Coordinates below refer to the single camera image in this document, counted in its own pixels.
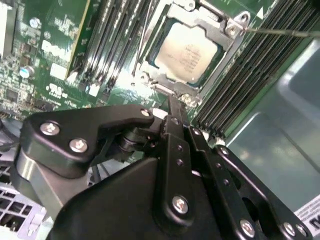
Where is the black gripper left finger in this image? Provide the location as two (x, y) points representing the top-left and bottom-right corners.
(11, 96), (197, 227)

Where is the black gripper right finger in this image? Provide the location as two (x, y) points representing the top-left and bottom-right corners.
(178, 104), (315, 240)

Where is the silver CPU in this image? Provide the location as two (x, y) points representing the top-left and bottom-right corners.
(153, 21), (224, 89)

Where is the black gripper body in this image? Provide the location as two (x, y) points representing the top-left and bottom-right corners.
(47, 157), (237, 240)

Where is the metal socket cover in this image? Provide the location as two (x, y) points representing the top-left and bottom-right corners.
(164, 0), (235, 26)

